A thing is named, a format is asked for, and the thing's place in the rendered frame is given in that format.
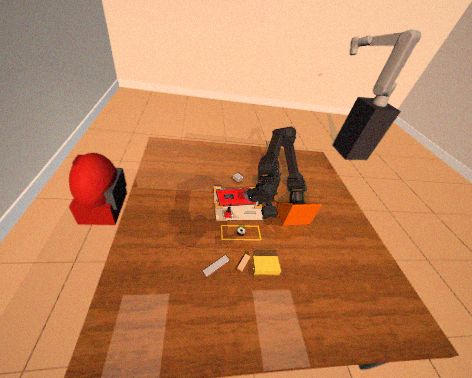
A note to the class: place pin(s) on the yellow block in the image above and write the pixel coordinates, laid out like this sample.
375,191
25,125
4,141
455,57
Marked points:
266,265

